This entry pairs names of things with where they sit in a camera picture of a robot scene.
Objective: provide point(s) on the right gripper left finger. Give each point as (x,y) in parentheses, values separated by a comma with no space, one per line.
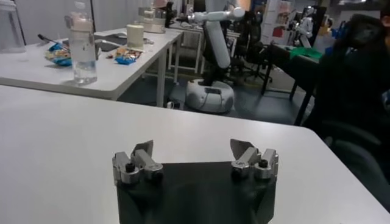
(137,165)

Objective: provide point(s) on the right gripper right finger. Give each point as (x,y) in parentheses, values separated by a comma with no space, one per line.
(256,162)

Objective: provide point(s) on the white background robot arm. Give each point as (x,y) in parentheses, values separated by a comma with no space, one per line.
(213,16)

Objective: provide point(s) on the person in black clothes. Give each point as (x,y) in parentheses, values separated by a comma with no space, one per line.
(350,91)

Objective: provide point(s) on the white wheeled background robot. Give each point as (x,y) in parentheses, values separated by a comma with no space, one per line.
(210,95)

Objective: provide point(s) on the black work table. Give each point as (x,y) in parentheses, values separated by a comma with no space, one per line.
(280,61)

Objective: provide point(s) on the blue snack packet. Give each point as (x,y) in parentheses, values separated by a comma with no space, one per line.
(126,58)
(59,56)

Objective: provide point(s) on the black office chair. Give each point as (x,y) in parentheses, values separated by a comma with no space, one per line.
(253,42)

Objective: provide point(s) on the green cloth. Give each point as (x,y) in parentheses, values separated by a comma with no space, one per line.
(306,52)

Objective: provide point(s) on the clear bottle pale cap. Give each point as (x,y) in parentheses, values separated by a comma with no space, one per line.
(82,54)

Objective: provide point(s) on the dark grey laptop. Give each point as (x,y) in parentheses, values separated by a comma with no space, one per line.
(111,42)

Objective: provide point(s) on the cream lidded canister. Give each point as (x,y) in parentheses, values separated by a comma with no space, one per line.
(135,36)

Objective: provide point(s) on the white shelf red boxes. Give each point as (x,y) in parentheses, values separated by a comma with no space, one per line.
(277,21)

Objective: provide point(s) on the small white background robot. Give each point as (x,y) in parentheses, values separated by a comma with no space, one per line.
(306,25)

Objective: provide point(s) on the steel steamer pot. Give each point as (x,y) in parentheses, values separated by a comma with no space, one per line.
(152,19)

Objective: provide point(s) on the tall clear tumbler white lid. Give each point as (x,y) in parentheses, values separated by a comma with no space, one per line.
(12,27)

